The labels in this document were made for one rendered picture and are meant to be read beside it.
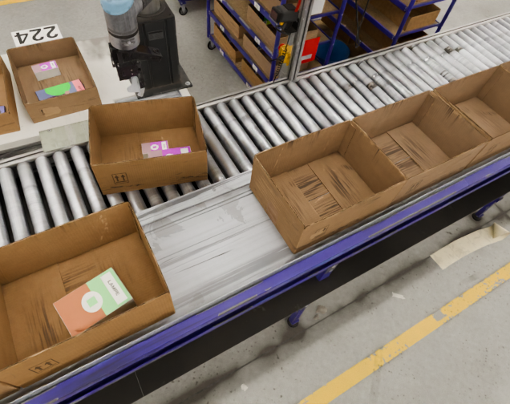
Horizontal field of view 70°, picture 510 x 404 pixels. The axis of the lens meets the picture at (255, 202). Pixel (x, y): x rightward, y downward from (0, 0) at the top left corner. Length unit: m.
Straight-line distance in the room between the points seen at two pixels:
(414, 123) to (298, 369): 1.26
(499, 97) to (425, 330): 1.21
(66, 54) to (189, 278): 1.33
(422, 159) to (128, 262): 1.12
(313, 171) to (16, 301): 0.99
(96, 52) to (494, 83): 1.83
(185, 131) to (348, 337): 1.31
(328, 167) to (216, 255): 0.53
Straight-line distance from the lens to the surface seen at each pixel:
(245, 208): 1.22
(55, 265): 1.20
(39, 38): 2.04
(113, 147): 1.58
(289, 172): 1.33
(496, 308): 2.54
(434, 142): 1.65
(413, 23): 3.04
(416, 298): 2.30
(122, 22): 1.23
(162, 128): 1.62
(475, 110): 1.92
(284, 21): 1.75
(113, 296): 1.04
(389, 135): 1.59
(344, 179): 1.36
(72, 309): 1.06
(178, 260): 1.13
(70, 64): 2.02
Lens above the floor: 1.91
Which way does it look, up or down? 56 degrees down
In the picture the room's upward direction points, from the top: 10 degrees clockwise
